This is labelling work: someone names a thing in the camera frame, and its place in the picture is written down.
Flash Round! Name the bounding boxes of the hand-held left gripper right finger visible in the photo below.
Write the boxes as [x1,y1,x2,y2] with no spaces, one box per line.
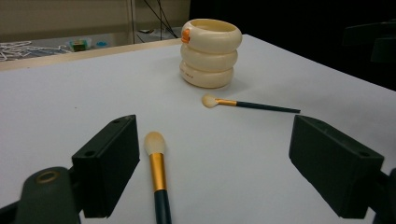
[288,114,386,219]

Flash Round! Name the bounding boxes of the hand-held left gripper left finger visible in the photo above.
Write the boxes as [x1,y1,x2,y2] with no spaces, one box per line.
[71,114,140,218]

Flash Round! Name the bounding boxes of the wooden spoon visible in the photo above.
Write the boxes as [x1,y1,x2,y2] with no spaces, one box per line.
[143,131,173,224]

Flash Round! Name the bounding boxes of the small makeup brush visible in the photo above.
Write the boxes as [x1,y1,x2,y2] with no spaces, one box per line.
[201,93,302,114]

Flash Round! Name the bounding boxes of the cream ringed brush holder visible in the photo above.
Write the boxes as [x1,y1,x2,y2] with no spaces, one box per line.
[179,18,243,90]

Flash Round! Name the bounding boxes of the small green box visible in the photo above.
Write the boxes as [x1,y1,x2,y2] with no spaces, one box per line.
[68,38,92,52]

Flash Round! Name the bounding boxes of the white cord pile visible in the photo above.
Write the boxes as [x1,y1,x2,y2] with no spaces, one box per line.
[0,40,73,62]

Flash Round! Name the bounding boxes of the black hanging cables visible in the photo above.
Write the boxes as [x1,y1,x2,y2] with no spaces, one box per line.
[130,0,179,41]

